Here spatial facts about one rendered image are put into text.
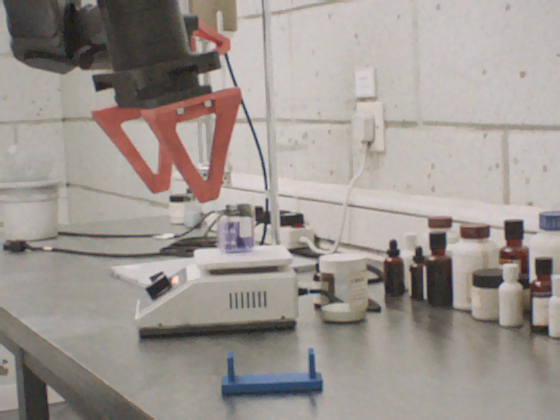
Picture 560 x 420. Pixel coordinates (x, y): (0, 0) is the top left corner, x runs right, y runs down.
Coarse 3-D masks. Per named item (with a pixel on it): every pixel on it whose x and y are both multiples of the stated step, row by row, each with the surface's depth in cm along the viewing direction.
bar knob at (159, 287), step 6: (162, 276) 136; (156, 282) 136; (162, 282) 136; (168, 282) 136; (150, 288) 135; (156, 288) 136; (162, 288) 136; (168, 288) 135; (150, 294) 135; (156, 294) 135; (162, 294) 135
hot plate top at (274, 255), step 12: (204, 252) 142; (216, 252) 141; (264, 252) 140; (276, 252) 139; (204, 264) 133; (216, 264) 133; (228, 264) 133; (240, 264) 134; (252, 264) 134; (264, 264) 134; (276, 264) 134; (288, 264) 134
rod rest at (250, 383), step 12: (312, 348) 109; (228, 360) 107; (312, 360) 107; (228, 372) 107; (312, 372) 107; (228, 384) 107; (240, 384) 107; (252, 384) 107; (264, 384) 107; (276, 384) 107; (288, 384) 107; (300, 384) 107; (312, 384) 107
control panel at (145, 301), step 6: (180, 270) 144; (174, 276) 143; (180, 276) 140; (186, 276) 137; (174, 282) 138; (180, 282) 135; (174, 288) 134; (144, 294) 144; (144, 300) 139; (150, 300) 136; (156, 300) 134; (144, 306) 135; (138, 312) 134
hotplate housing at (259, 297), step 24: (192, 288) 133; (216, 288) 133; (240, 288) 133; (264, 288) 134; (288, 288) 134; (144, 312) 133; (168, 312) 133; (192, 312) 133; (216, 312) 133; (240, 312) 134; (264, 312) 134; (288, 312) 134
